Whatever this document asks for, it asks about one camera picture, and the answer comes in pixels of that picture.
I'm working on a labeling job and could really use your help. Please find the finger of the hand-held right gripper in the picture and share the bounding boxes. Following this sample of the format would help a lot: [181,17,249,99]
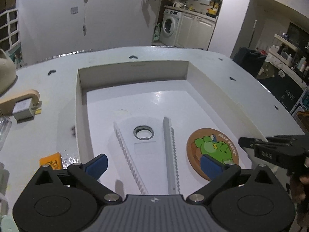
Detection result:
[238,137,282,167]
[266,135,301,146]

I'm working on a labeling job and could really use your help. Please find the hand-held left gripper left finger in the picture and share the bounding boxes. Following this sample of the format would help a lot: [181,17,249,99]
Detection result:
[25,153,122,205]

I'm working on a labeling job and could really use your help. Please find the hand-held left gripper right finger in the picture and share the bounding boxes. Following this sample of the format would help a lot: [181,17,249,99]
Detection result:
[186,155,284,205]

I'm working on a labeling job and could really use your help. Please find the orange packet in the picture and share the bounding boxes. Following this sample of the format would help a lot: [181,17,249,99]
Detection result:
[40,152,63,170]

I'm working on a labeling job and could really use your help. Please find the white rectangular box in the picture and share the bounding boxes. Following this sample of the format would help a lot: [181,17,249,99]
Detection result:
[75,60,266,195]

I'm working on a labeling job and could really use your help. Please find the white charger adapter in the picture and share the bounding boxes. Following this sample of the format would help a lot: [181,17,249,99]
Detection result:
[13,100,42,122]

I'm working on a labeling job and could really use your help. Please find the clear plastic container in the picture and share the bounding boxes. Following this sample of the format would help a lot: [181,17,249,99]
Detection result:
[0,115,12,151]

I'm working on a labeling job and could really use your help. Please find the person's right hand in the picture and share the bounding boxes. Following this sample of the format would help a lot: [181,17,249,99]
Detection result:
[287,158,309,205]

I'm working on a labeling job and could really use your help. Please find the round coaster with green frog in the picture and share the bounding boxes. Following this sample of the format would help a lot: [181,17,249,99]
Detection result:
[186,128,239,182]

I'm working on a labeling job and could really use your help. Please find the black chalkboard sign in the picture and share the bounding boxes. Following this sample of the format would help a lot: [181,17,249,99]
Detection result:
[256,62,305,113]

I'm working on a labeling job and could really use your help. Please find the white serrated plastic piece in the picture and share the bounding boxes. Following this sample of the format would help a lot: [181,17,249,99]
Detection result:
[113,116,182,195]

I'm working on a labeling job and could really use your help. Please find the black bag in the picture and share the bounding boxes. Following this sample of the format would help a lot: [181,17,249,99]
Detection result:
[232,47,268,78]

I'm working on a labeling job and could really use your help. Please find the white shelf with bottles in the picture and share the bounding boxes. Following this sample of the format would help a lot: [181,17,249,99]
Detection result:
[267,33,309,84]

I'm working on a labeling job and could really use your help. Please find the oval plywood block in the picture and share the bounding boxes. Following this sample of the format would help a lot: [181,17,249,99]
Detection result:
[0,90,40,116]

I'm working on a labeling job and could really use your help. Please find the white kitchen base cabinets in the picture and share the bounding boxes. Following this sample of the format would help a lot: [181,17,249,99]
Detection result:
[177,12,217,51]

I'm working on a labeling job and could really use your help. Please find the cream ceramic cat figure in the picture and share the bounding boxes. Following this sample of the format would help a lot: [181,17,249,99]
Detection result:
[0,49,18,95]

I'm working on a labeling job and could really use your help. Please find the yellow kitchen appliance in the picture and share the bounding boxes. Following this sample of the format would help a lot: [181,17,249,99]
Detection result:
[207,0,220,18]

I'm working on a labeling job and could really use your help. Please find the white washing machine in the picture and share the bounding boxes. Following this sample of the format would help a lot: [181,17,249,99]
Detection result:
[160,8,182,46]

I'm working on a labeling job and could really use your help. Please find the green bag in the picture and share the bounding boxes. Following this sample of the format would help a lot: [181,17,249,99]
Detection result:
[152,23,162,42]

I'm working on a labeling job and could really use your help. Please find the white framed window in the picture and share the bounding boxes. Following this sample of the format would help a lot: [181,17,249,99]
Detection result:
[0,8,20,52]

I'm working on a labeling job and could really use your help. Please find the hanging wall cable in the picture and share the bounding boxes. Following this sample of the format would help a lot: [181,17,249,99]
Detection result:
[81,0,92,37]

